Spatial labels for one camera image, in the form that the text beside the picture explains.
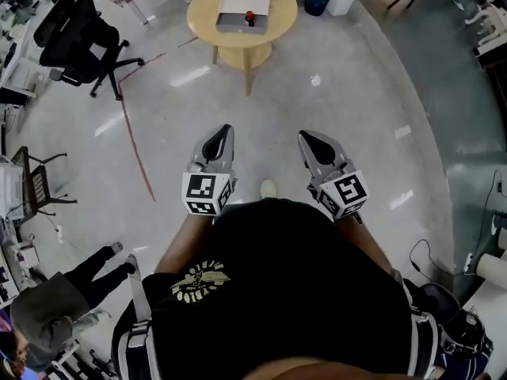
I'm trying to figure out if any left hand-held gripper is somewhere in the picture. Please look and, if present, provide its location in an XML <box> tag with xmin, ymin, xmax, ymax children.
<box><xmin>181</xmin><ymin>123</ymin><xmax>239</xmax><ymax>218</ymax></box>

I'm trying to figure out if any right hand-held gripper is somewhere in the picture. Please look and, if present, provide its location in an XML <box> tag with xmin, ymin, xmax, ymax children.
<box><xmin>297</xmin><ymin>129</ymin><xmax>371</xmax><ymax>222</ymax></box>

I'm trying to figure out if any person's left forearm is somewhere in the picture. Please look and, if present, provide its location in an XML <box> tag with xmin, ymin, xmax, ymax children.
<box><xmin>154</xmin><ymin>211</ymin><xmax>217</xmax><ymax>276</ymax></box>

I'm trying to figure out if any person's right forearm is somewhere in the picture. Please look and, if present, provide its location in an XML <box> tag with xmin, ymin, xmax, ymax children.
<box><xmin>334</xmin><ymin>215</ymin><xmax>395</xmax><ymax>279</ymax></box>

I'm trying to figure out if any red floor tape line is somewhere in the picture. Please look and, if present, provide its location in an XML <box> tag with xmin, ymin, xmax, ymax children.
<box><xmin>116</xmin><ymin>51</ymin><xmax>167</xmax><ymax>203</ymax></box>

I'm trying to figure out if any round wooden table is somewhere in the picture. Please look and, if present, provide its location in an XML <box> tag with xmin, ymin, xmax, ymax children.
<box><xmin>185</xmin><ymin>0</ymin><xmax>299</xmax><ymax>97</ymax></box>

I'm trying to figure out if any person's torso black t-shirt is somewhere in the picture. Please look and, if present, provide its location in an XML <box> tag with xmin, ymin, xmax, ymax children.
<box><xmin>141</xmin><ymin>197</ymin><xmax>414</xmax><ymax>380</ymax></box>

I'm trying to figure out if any dark metal folding chair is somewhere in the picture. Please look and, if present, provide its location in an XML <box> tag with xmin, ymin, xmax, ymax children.
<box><xmin>10</xmin><ymin>145</ymin><xmax>79</xmax><ymax>218</ymax></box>

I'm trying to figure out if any black office chair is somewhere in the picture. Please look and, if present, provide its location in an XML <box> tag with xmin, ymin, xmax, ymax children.
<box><xmin>32</xmin><ymin>0</ymin><xmax>146</xmax><ymax>101</ymax></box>

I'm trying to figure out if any dark wooden cabinet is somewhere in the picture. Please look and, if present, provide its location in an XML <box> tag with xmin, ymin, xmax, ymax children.
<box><xmin>473</xmin><ymin>45</ymin><xmax>507</xmax><ymax>110</ymax></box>

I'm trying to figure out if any white paper roll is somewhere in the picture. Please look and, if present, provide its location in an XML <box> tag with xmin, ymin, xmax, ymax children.
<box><xmin>475</xmin><ymin>251</ymin><xmax>507</xmax><ymax>280</ymax></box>

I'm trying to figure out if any white carved furniture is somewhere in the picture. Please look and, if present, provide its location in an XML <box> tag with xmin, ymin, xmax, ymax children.
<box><xmin>463</xmin><ymin>2</ymin><xmax>507</xmax><ymax>57</ymax></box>

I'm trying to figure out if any white desk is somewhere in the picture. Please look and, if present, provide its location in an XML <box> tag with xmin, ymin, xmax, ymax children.
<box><xmin>0</xmin><ymin>0</ymin><xmax>56</xmax><ymax>102</ymax></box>

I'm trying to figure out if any short black cable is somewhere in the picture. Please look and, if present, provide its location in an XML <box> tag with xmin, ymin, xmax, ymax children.
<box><xmin>408</xmin><ymin>238</ymin><xmax>468</xmax><ymax>277</ymax></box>

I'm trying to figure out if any long black cable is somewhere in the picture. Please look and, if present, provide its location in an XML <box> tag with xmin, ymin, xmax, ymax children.
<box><xmin>467</xmin><ymin>168</ymin><xmax>505</xmax><ymax>272</ymax></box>

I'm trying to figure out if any black white shoulder strap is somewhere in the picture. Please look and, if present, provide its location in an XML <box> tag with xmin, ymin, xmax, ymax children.
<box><xmin>111</xmin><ymin>273</ymin><xmax>156</xmax><ymax>380</ymax></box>
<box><xmin>395</xmin><ymin>277</ymin><xmax>440</xmax><ymax>380</ymax></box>

